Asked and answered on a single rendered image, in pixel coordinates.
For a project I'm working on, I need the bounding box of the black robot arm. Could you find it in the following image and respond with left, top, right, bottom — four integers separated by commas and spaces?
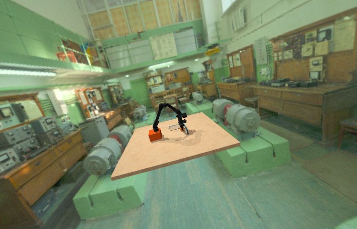
153, 103, 187, 132

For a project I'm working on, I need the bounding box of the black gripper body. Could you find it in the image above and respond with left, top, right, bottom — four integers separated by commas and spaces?
178, 119, 184, 127

